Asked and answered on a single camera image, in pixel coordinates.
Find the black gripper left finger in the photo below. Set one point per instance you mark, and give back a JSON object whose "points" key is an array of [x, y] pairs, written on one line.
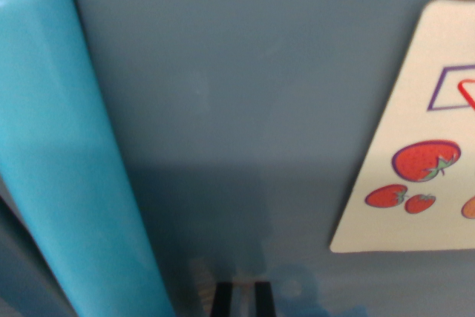
{"points": [[222, 300]]}

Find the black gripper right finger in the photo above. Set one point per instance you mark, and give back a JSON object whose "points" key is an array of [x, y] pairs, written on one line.
{"points": [[264, 300]]}

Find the grey door with shopping list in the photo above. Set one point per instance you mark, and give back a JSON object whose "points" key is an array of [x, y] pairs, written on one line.
{"points": [[241, 90]]}

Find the cream shopping list card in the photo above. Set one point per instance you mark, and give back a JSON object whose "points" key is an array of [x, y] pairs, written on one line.
{"points": [[401, 116]]}

